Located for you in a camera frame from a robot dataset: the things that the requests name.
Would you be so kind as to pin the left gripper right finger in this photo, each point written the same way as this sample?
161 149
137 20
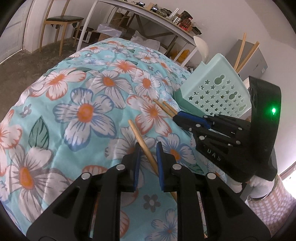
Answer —
207 208

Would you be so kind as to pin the white side table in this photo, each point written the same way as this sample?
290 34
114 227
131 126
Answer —
173 29

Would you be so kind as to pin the wooden chopstick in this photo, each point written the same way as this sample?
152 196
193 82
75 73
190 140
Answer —
240 52
170 108
247 57
149 155
164 108

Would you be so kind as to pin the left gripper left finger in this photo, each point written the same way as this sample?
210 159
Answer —
89 209

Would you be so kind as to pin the silver refrigerator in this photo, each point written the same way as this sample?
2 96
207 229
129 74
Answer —
256 65

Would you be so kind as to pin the wooden chair dark seat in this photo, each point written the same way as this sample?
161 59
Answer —
61 21

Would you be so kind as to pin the white stuffed sack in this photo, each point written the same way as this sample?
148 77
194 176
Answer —
150 43

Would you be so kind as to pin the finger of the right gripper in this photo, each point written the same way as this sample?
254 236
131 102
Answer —
185 124
200 120

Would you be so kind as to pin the mint green utensil basket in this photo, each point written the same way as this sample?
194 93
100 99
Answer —
214 88

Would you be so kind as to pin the floral blue tablecloth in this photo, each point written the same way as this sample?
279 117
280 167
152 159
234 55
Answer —
74 119

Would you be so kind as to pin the yellow plastic bag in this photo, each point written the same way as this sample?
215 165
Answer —
183 58

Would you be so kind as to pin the cardboard box under table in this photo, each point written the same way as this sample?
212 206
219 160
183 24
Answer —
103 37

